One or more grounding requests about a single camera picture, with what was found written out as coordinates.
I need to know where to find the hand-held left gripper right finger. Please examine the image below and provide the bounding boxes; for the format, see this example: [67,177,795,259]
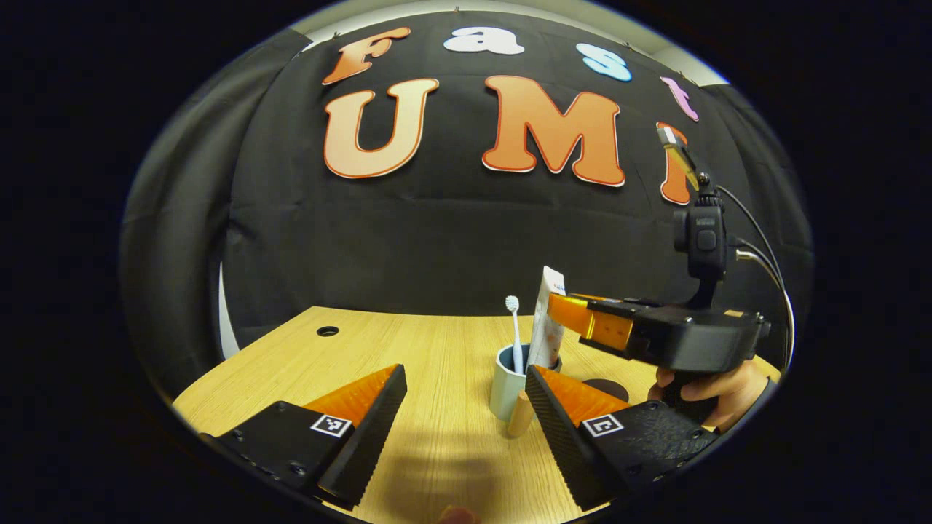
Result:
[524,364,722,512]

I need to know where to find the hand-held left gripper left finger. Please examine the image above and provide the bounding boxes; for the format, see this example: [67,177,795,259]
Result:
[200,362,408,512]

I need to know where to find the white toothpaste tube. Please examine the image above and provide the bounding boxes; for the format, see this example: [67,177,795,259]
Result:
[526,266,567,370]

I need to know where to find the dark brown round coaster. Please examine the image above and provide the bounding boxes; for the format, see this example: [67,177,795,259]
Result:
[582,378,631,403]

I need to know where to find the pale blue cup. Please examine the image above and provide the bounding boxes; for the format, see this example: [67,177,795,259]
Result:
[489,344,563,437]

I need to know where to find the pale blue toothbrush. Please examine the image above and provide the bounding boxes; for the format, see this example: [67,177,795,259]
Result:
[505,295,526,374]

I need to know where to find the wooden desktop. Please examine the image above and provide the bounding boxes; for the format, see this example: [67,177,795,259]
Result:
[173,306,783,524]

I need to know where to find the black backdrop cloth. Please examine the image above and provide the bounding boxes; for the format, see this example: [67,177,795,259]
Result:
[120,11,815,401]

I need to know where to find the black cable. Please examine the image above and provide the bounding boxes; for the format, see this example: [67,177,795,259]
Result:
[716,184,796,368]

